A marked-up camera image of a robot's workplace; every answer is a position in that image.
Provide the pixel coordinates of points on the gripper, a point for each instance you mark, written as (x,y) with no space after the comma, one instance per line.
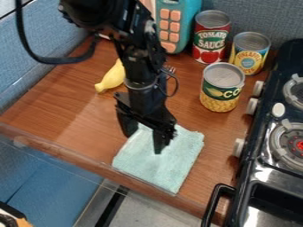
(144,103)

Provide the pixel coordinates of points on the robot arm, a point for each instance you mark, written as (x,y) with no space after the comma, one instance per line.
(130,32)

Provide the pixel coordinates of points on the light blue cloth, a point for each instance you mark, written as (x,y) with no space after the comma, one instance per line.
(162,159)

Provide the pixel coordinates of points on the yellow toy banana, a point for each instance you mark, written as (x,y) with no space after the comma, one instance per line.
(112,77)

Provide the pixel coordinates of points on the green and yellow corn can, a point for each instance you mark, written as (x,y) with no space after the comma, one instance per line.
(221,88)

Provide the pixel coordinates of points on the teal toy phone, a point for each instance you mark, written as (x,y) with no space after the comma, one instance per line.
(175,24)

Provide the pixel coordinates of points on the red tomato sauce can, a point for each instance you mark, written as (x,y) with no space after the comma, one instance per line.
(210,37)

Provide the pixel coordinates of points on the toy stove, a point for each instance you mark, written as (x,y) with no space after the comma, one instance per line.
(272,142)

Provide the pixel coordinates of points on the blue and yellow pineapple can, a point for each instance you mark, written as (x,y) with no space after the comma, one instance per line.
(248,53)

